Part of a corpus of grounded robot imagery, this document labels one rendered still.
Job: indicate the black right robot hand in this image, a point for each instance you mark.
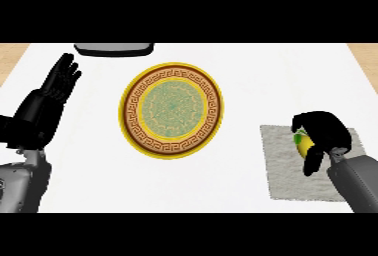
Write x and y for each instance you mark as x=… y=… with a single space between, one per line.
x=329 y=130

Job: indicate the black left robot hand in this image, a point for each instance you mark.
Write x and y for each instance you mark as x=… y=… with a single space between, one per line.
x=42 y=106

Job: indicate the yellow lemon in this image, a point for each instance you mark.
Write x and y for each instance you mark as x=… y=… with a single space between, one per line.
x=305 y=144

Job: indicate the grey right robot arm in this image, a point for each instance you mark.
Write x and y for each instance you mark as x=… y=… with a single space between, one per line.
x=355 y=181

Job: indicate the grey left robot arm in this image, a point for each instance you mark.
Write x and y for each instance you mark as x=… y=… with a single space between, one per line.
x=23 y=181

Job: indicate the grey placemat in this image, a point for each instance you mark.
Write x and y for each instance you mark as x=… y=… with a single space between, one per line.
x=290 y=173

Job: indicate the yellow patterned plate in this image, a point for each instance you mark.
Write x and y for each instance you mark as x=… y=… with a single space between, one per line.
x=172 y=110

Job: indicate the grey and black appliance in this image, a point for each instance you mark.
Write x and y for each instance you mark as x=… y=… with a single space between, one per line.
x=114 y=49

